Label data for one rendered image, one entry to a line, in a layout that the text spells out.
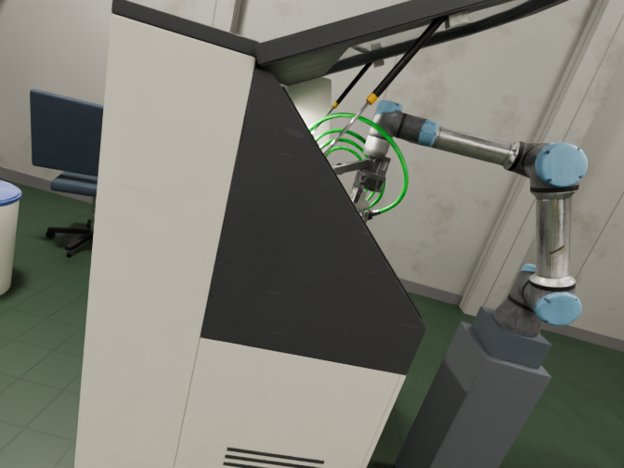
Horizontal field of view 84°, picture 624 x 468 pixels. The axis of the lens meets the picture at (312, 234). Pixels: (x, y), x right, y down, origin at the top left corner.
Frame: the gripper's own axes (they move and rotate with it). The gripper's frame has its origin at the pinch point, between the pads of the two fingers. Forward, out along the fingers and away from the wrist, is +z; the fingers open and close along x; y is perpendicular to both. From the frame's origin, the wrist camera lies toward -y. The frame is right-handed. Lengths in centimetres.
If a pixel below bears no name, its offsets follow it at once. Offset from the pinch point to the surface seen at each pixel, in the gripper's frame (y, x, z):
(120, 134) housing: -60, -32, -11
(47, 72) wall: -251, 259, 1
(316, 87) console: -19, 37, -36
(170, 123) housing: -50, -33, -15
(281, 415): -9, -33, 56
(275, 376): -14, -33, 43
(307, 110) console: -20, 37, -27
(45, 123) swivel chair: -177, 136, 24
